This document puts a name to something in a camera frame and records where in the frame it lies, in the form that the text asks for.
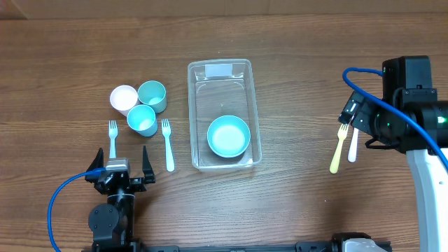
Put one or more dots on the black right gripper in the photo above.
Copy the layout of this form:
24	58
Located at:
362	121

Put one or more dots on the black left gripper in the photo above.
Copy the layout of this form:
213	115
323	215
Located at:
139	185

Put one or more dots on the teal bowl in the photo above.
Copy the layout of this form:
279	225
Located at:
228	136

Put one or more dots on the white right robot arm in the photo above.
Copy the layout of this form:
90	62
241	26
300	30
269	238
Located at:
414	123

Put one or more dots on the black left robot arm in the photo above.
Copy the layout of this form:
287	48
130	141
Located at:
112	223

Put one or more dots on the clear plastic container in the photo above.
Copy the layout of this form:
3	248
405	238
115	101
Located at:
221	87

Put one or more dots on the light blue fork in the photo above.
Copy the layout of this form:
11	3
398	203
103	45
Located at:
112	133

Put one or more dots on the yellow fork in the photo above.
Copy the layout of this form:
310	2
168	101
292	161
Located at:
341	135

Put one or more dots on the white spoon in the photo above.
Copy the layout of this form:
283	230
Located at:
352	154

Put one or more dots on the blue cup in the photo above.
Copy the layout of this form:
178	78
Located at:
142	119

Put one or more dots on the white fork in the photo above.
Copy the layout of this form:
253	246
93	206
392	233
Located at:
166	132

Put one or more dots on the white cup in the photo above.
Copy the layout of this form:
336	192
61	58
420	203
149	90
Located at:
123	98

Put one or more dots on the green cup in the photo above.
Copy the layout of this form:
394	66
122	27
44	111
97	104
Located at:
153	94

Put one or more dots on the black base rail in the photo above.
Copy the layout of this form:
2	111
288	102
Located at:
301	246

